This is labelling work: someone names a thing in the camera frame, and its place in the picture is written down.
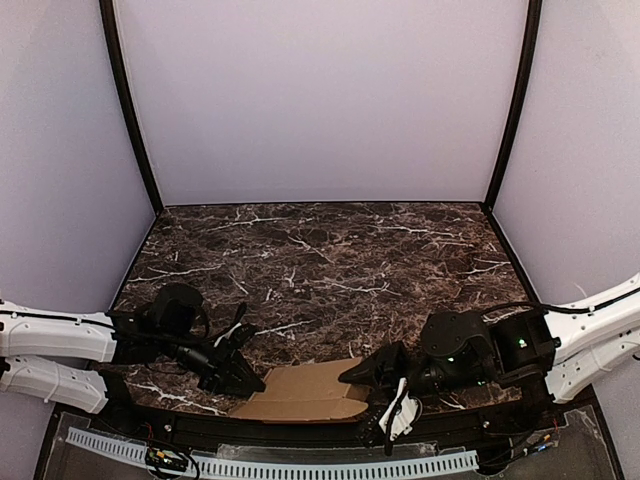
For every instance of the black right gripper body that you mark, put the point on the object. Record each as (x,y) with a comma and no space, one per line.
(396,365)

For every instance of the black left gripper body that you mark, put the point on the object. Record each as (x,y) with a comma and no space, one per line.
(220,368)

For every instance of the brown cardboard box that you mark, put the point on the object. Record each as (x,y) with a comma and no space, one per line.
(306,394)

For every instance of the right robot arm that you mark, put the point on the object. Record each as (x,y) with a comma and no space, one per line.
(511,344)

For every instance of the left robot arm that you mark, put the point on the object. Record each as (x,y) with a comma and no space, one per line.
(33,342)

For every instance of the small circuit board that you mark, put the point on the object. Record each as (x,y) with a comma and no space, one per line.
(165,459)

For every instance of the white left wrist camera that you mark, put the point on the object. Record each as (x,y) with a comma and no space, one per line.
(238,333)

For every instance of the white slotted cable duct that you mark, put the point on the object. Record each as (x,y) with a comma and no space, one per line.
(236,462)

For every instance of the black front rail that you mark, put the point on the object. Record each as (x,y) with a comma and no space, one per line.
(483,427)

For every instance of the right black frame post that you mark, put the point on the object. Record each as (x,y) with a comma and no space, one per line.
(521,82)

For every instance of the black frame post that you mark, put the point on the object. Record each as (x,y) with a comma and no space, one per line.
(521,82)
(118,68)

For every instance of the left black frame post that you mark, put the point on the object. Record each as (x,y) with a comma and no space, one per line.
(118,68)

